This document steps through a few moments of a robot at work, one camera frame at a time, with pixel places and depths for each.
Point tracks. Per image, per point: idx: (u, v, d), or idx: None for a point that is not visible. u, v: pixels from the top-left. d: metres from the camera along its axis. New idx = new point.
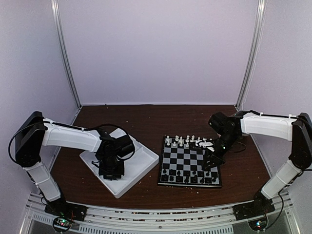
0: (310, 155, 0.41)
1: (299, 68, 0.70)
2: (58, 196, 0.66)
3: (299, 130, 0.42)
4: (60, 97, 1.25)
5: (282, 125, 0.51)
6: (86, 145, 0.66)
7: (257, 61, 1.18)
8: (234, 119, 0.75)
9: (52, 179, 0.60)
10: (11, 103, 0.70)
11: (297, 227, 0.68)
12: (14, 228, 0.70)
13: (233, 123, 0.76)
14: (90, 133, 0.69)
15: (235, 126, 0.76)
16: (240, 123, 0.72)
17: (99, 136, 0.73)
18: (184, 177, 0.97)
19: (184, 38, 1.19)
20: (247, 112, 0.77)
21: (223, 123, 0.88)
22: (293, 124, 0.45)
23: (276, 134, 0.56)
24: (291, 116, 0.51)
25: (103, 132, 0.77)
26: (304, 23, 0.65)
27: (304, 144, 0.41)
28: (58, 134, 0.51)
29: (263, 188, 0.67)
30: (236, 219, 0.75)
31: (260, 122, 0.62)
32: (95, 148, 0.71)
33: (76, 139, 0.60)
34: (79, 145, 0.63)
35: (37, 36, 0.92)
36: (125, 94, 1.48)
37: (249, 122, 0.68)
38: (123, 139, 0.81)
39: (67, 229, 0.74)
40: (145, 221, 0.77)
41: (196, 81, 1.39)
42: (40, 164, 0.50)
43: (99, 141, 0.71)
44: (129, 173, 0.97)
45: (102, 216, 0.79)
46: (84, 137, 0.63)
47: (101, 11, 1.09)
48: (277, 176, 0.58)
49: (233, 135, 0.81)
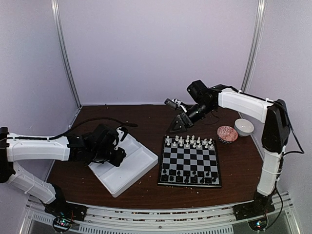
0: (279, 139, 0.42)
1: (299, 68, 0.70)
2: (53, 198, 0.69)
3: (272, 114, 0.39)
4: (60, 97, 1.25)
5: (258, 107, 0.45)
6: (55, 156, 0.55)
7: (257, 62, 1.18)
8: (212, 91, 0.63)
9: (40, 185, 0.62)
10: (12, 103, 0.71)
11: (296, 227, 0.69)
12: (13, 228, 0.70)
13: (210, 95, 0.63)
14: (59, 141, 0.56)
15: (214, 99, 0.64)
16: (218, 97, 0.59)
17: (68, 143, 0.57)
18: (184, 177, 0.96)
19: (184, 38, 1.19)
20: (226, 87, 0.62)
21: (202, 93, 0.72)
22: (267, 108, 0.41)
23: (250, 115, 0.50)
24: (269, 100, 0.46)
25: (74, 138, 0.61)
26: (304, 23, 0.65)
27: (274, 128, 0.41)
28: (17, 151, 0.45)
29: (259, 187, 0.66)
30: (236, 219, 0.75)
31: (236, 100, 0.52)
32: (66, 158, 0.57)
33: (42, 151, 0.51)
34: (49, 156, 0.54)
35: (37, 37, 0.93)
36: (125, 94, 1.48)
37: (227, 97, 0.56)
38: (97, 133, 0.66)
39: (67, 229, 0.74)
40: (144, 221, 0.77)
41: (196, 81, 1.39)
42: (16, 176, 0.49)
43: (68, 149, 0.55)
44: (128, 172, 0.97)
45: (102, 216, 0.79)
46: (50, 148, 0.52)
47: (101, 12, 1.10)
48: (264, 169, 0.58)
49: (208, 109, 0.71)
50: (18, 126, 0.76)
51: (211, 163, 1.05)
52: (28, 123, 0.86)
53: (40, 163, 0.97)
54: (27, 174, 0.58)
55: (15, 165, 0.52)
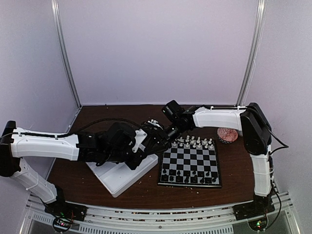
0: (261, 141, 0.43)
1: (299, 68, 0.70)
2: (53, 198, 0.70)
3: (247, 121, 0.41)
4: (60, 96, 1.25)
5: (232, 116, 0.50)
6: (63, 154, 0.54)
7: (257, 62, 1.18)
8: (186, 115, 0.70)
9: (42, 183, 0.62)
10: (12, 103, 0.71)
11: (297, 227, 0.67)
12: (13, 227, 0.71)
13: (185, 119, 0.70)
14: (68, 140, 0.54)
15: (189, 122, 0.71)
16: (194, 118, 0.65)
17: (78, 142, 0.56)
18: (184, 177, 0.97)
19: (183, 38, 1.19)
20: (199, 107, 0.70)
21: (177, 116, 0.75)
22: (241, 115, 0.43)
23: (226, 126, 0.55)
24: (240, 107, 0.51)
25: (86, 137, 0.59)
26: (304, 22, 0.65)
27: (254, 133, 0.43)
28: (21, 147, 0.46)
29: (256, 189, 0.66)
30: (236, 219, 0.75)
31: (210, 116, 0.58)
32: (75, 157, 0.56)
33: (48, 149, 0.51)
34: (56, 154, 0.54)
35: (37, 37, 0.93)
36: (125, 94, 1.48)
37: (201, 116, 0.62)
38: (110, 132, 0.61)
39: (67, 229, 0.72)
40: (144, 221, 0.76)
41: (195, 81, 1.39)
42: (21, 172, 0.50)
43: (77, 149, 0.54)
44: (129, 172, 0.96)
45: (102, 216, 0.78)
46: (56, 147, 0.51)
47: (101, 12, 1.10)
48: (258, 172, 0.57)
49: (185, 129, 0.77)
50: (18, 126, 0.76)
51: (211, 163, 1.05)
52: (28, 123, 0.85)
53: (40, 163, 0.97)
54: (32, 172, 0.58)
55: (22, 162, 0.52)
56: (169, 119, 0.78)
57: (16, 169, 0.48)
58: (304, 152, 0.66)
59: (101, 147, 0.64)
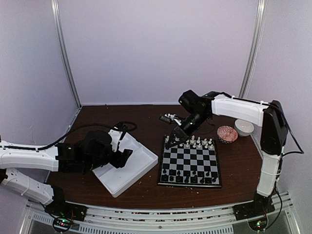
0: (278, 142, 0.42)
1: (299, 68, 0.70)
2: (49, 200, 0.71)
3: (269, 116, 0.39)
4: (60, 96, 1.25)
5: (252, 110, 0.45)
6: (45, 166, 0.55)
7: (257, 62, 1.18)
8: (204, 99, 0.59)
9: (34, 186, 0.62)
10: (12, 103, 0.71)
11: (297, 228, 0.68)
12: (13, 228, 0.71)
13: (204, 104, 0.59)
14: (48, 151, 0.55)
15: (207, 107, 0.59)
16: (212, 105, 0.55)
17: (56, 155, 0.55)
18: (184, 177, 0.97)
19: (183, 39, 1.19)
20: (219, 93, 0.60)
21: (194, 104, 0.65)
22: (264, 110, 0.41)
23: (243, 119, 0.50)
24: (263, 103, 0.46)
25: (66, 148, 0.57)
26: (304, 23, 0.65)
27: (273, 132, 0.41)
28: (4, 160, 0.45)
29: (259, 188, 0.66)
30: (236, 219, 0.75)
31: (230, 106, 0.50)
32: (55, 169, 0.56)
33: (30, 160, 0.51)
34: (38, 166, 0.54)
35: (37, 37, 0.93)
36: (125, 94, 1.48)
37: (220, 104, 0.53)
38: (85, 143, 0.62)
39: (67, 229, 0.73)
40: (144, 221, 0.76)
41: (195, 81, 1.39)
42: (9, 179, 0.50)
43: (56, 161, 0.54)
44: (128, 173, 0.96)
45: (102, 216, 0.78)
46: (38, 159, 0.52)
47: (101, 13, 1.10)
48: (265, 172, 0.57)
49: (203, 118, 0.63)
50: (17, 127, 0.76)
51: (211, 163, 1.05)
52: (28, 123, 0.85)
53: None
54: (22, 177, 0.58)
55: (9, 169, 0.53)
56: (187, 110, 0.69)
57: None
58: (303, 153, 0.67)
59: (78, 158, 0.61)
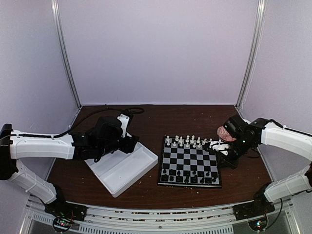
0: None
1: (299, 68, 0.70)
2: (53, 198, 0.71)
3: None
4: (60, 96, 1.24)
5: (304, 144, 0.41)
6: (59, 154, 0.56)
7: (257, 61, 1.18)
8: (253, 127, 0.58)
9: (40, 183, 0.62)
10: (12, 103, 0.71)
11: (297, 228, 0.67)
12: (14, 227, 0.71)
13: (253, 131, 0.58)
14: (63, 140, 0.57)
15: (256, 135, 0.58)
16: (262, 133, 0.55)
17: (72, 142, 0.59)
18: (184, 177, 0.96)
19: (183, 39, 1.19)
20: (268, 121, 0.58)
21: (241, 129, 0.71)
22: None
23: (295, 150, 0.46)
24: None
25: (79, 136, 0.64)
26: (304, 22, 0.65)
27: None
28: (19, 148, 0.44)
29: (266, 190, 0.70)
30: (236, 219, 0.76)
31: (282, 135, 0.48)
32: (69, 157, 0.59)
33: (45, 148, 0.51)
34: (52, 154, 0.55)
35: (37, 37, 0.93)
36: (125, 94, 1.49)
37: (270, 133, 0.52)
38: (98, 128, 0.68)
39: (67, 229, 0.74)
40: (145, 221, 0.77)
41: (195, 81, 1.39)
42: (18, 174, 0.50)
43: (72, 147, 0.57)
44: (129, 172, 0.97)
45: (102, 216, 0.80)
46: (53, 146, 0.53)
47: (101, 13, 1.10)
48: (285, 185, 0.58)
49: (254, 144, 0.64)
50: (18, 127, 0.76)
51: (211, 163, 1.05)
52: (28, 123, 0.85)
53: (40, 163, 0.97)
54: (29, 172, 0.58)
55: (19, 163, 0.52)
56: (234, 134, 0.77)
57: (13, 171, 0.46)
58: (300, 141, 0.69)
59: (91, 144, 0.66)
